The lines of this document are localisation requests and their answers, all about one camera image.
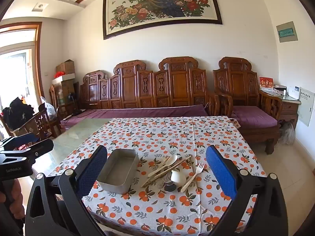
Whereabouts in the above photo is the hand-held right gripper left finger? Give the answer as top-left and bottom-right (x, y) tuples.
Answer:
(25, 145), (109, 236)

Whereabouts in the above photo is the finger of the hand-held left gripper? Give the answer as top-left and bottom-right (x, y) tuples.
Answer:
(5, 140), (54, 162)
(0, 133), (38, 153)

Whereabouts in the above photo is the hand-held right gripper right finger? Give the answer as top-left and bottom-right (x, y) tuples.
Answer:
(205, 145), (289, 236)

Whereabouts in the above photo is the metal rectangular tray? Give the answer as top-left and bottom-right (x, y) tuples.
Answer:
(96, 149), (140, 194)

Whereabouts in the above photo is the beige fork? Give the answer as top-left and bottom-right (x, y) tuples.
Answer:
(181, 162), (205, 193)

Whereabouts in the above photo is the beige wooden spoon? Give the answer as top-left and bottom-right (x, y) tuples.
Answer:
(148, 155), (178, 177)

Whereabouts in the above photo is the dark brown chopstick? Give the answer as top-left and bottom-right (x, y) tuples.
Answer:
(143, 158), (191, 188)
(141, 155), (193, 187)

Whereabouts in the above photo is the metal spoon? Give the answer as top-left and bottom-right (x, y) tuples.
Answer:
(164, 177), (176, 193)

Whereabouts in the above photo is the person's left hand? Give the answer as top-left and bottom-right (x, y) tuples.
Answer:
(0, 179), (23, 217)

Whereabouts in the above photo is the wooden chair with lattice side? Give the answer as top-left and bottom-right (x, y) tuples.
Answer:
(5, 108), (62, 144)

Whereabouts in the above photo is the black clothing pile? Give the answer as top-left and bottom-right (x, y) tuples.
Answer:
(2, 97), (35, 129)

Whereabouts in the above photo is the clear plastic bag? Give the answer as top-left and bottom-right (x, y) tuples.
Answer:
(39, 96), (57, 120)

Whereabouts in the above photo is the white ceramic spoon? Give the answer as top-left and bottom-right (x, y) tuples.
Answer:
(170, 170), (190, 186)

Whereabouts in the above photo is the purple armchair cushion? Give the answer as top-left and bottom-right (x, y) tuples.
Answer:
(231, 106), (278, 128)

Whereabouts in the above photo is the orange print tablecloth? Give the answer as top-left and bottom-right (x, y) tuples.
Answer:
(48, 116), (267, 235)

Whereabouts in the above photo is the long purple seat cushion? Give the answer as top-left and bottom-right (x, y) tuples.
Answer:
(61, 104), (209, 128)

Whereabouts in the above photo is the grey fluffy mop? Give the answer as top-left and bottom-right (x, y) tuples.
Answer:
(278, 122), (296, 145)

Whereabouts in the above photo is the carved wooden armchair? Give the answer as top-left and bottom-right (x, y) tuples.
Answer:
(213, 57), (283, 155)

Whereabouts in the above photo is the brown cardboard box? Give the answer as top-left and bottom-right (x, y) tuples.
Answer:
(56, 59), (75, 75)

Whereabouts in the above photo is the wooden side table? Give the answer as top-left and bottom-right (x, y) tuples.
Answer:
(261, 90), (302, 128)

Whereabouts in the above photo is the long carved wooden sofa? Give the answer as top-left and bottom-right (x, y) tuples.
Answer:
(60, 57), (219, 133)

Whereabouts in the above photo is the red gift box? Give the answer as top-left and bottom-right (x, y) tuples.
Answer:
(259, 76), (274, 90)

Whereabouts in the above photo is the white router box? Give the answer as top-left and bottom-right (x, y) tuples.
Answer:
(288, 86), (301, 100)

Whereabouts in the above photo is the grey electrical panel door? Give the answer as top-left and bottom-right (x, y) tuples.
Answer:
(297, 87), (315, 127)

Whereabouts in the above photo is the framed peacock painting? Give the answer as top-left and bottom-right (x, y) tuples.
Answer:
(103, 0), (223, 40)

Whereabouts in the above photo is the black cable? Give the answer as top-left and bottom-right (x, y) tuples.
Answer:
(64, 109), (84, 121)

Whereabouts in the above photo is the wooden door frame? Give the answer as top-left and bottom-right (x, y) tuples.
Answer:
(0, 22), (43, 109)

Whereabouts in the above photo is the green framed wall panel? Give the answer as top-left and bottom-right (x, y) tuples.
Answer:
(276, 21), (298, 43)

